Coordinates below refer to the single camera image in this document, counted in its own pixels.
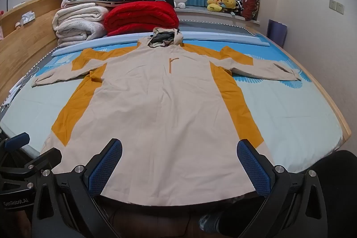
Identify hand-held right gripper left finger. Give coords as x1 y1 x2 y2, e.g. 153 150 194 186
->
31 138 123 238

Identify light blue patterned bed sheet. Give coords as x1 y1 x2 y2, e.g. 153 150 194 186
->
0 32 343 174

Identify person's leg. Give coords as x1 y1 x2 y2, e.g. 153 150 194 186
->
199 150 357 238

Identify red folded quilt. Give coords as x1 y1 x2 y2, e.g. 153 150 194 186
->
104 0 179 37

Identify wooden headboard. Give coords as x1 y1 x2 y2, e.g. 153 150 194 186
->
0 0 73 106

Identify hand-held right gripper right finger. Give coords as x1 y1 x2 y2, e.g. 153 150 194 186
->
237 139 328 238

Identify dark red cushion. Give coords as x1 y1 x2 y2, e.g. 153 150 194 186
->
241 0 260 21

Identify yellow bear plush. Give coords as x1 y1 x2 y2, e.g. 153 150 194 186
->
220 0 237 14

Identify cream fluffy folded quilt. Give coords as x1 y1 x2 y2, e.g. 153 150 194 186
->
52 3 110 48

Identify dark-trimmed folded blanket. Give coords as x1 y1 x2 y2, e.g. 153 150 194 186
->
84 0 157 8

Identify yellow duck plush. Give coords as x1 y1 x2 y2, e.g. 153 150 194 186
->
207 0 224 12

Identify wooden bed frame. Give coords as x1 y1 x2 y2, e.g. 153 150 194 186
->
251 26 352 144

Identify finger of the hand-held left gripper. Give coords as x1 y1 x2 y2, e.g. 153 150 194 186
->
0 147 62 176
0 132 31 156

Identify beige and orange hooded jacket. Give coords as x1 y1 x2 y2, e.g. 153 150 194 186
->
31 27 302 206

